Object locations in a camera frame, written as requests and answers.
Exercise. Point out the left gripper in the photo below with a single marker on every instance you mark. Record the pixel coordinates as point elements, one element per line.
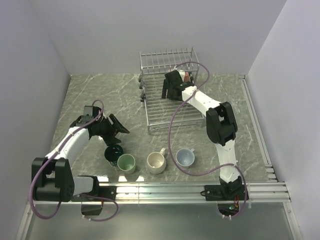
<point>110,139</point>

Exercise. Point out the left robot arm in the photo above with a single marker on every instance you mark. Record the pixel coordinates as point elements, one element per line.
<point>52,178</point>

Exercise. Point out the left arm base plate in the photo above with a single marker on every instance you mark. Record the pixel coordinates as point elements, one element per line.
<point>92,206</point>

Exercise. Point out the pink mug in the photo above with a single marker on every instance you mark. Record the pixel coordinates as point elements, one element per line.
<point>186,78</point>

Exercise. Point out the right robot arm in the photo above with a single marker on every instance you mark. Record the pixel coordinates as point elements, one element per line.
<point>221,129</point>

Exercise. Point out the light blue mug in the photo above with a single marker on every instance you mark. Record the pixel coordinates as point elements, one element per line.
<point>185,158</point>

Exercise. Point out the aluminium rail frame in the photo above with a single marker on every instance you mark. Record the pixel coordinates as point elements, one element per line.
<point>170,207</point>

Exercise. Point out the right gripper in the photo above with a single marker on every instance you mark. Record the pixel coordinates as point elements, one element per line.
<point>165,87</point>

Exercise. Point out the beige speckled mug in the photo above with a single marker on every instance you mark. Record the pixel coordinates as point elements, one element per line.
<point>156,162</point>

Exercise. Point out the metal dish rack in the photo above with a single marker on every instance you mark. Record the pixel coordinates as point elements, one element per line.
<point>161,98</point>

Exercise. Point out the dark green mug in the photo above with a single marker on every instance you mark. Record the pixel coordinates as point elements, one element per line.
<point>112,154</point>

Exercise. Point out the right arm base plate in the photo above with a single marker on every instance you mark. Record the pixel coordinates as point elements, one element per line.
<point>229,195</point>

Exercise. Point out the light green cup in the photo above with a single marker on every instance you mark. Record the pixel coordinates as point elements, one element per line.
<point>126,163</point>

